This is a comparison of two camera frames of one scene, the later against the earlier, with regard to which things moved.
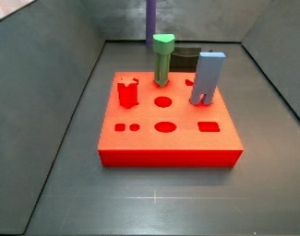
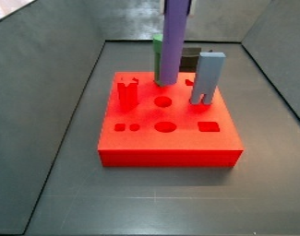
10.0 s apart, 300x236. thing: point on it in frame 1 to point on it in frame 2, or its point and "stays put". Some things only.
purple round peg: x=150 y=22 to x=173 y=40
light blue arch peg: x=206 y=76 stays put
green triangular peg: x=163 y=45 stays put
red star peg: x=127 y=92 stays put
